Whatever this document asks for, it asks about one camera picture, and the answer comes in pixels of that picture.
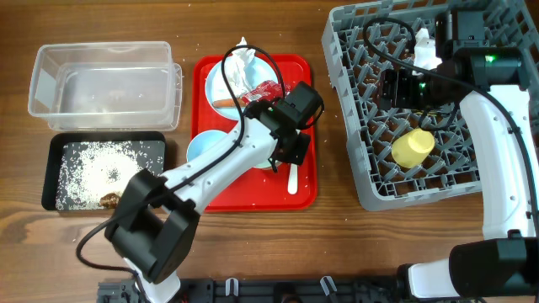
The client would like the white plastic spoon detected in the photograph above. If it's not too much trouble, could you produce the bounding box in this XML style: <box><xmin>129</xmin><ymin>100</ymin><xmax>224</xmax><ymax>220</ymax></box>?
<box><xmin>287</xmin><ymin>164</ymin><xmax>298</xmax><ymax>195</ymax></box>

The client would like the red snack wrapper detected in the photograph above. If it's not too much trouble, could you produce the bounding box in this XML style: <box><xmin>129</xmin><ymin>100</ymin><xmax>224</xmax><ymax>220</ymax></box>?
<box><xmin>241</xmin><ymin>80</ymin><xmax>283</xmax><ymax>104</ymax></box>

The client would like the yellow cup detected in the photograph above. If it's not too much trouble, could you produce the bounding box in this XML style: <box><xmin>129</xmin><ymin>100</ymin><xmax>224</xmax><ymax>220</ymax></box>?
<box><xmin>392</xmin><ymin>129</ymin><xmax>435</xmax><ymax>168</ymax></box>

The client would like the orange carrot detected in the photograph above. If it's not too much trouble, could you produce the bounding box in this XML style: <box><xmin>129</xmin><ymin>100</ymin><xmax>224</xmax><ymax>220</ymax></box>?
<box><xmin>212</xmin><ymin>98</ymin><xmax>247</xmax><ymax>108</ymax></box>

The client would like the light blue bowl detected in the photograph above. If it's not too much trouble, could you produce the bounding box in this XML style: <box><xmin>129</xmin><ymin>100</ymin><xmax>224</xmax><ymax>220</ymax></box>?
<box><xmin>186</xmin><ymin>130</ymin><xmax>227</xmax><ymax>162</ymax></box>

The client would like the light blue plate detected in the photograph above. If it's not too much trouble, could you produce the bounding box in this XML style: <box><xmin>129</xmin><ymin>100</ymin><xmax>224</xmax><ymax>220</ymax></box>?
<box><xmin>205</xmin><ymin>57</ymin><xmax>278</xmax><ymax>121</ymax></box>

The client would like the white tissue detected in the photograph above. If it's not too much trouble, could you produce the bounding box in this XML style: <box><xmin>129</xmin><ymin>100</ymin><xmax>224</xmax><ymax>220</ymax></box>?
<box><xmin>225</xmin><ymin>48</ymin><xmax>256</xmax><ymax>98</ymax></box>

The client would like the brown food scrap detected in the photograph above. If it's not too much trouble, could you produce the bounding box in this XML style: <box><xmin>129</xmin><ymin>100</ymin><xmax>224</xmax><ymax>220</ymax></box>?
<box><xmin>99</xmin><ymin>193</ymin><xmax>120</xmax><ymax>209</ymax></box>

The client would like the white rice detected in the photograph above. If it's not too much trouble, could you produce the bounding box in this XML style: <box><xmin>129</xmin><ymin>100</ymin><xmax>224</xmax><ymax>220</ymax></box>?
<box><xmin>54</xmin><ymin>141</ymin><xmax>166</xmax><ymax>210</ymax></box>

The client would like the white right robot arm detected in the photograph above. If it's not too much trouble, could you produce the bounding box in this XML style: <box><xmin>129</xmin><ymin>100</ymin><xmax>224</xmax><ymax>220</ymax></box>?
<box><xmin>377</xmin><ymin>47</ymin><xmax>538</xmax><ymax>300</ymax></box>

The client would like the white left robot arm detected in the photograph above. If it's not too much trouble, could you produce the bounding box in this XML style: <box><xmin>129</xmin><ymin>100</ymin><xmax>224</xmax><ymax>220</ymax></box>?
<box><xmin>104</xmin><ymin>109</ymin><xmax>311</xmax><ymax>302</ymax></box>

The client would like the grey dishwasher rack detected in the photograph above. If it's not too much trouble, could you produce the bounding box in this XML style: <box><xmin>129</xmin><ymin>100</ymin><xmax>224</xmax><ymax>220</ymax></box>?
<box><xmin>322</xmin><ymin>1</ymin><xmax>538</xmax><ymax>211</ymax></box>

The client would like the black waste tray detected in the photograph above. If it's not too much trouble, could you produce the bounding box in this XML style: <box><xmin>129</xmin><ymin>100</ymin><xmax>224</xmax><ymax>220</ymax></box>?
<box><xmin>41</xmin><ymin>131</ymin><xmax>167</xmax><ymax>210</ymax></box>

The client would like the red plastic tray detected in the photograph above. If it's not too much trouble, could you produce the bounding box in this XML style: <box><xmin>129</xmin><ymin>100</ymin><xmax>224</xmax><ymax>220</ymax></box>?
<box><xmin>190</xmin><ymin>55</ymin><xmax>318</xmax><ymax>212</ymax></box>

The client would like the clear plastic bin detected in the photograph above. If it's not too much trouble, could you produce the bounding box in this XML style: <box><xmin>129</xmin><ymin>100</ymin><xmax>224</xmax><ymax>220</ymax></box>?
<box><xmin>28</xmin><ymin>41</ymin><xmax>183</xmax><ymax>131</ymax></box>

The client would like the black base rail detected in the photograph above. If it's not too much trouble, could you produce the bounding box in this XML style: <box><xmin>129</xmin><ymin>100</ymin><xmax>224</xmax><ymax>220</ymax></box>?
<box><xmin>96</xmin><ymin>275</ymin><xmax>405</xmax><ymax>303</ymax></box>

